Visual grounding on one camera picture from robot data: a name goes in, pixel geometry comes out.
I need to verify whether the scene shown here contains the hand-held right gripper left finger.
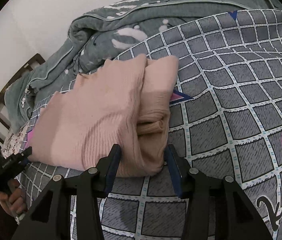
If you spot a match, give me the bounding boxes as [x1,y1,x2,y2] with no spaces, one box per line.
[11,144,121,240]

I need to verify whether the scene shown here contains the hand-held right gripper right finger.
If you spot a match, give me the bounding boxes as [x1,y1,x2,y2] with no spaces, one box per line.
[165,144,274,240]

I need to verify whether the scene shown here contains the pink knit sweater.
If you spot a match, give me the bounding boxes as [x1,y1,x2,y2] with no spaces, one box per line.
[27,54,180,178]

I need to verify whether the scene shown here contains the person's left hand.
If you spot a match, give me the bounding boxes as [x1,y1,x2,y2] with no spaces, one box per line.
[0,179,29,217]

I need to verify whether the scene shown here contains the floral bed sheet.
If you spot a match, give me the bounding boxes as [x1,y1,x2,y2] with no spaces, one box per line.
[1,124,31,159]

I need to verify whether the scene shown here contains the grey checked star blanket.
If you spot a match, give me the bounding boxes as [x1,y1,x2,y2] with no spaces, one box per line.
[18,7,282,240]

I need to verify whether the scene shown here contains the grey printed quilt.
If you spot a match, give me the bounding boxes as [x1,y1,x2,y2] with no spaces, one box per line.
[7,0,282,133]

